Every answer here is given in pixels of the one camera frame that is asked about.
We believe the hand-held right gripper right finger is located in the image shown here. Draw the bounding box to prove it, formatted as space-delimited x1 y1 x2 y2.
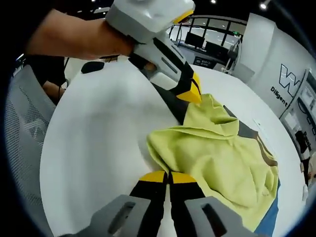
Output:
169 171 257 237

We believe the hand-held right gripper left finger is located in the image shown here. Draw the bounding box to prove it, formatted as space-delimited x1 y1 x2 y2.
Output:
65 169 165 237

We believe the yellow grey blue garment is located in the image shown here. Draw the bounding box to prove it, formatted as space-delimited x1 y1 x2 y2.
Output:
146 82 281 234

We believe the person's left hand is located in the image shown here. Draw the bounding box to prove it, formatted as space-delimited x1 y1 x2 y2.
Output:
95 21 139 60

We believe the black computer monitor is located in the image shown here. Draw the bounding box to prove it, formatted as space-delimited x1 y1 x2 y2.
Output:
205 41 227 57
185 31 204 48

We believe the black cabinet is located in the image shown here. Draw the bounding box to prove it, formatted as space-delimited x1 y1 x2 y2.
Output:
190 53 224 72

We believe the black oval pad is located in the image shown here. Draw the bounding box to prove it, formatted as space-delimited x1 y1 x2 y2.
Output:
80 61 105 74

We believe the person's leg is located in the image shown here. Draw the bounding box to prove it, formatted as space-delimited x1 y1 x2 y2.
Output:
41 81 68 104

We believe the person's dark shirt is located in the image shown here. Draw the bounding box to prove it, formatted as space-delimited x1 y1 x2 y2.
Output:
23 55 72 87

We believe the black folded cloth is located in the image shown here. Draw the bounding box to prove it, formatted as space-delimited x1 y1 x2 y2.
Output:
295 130 312 151

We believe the grey metal shelving unit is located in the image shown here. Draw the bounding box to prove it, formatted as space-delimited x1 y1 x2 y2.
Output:
278 69 316 158

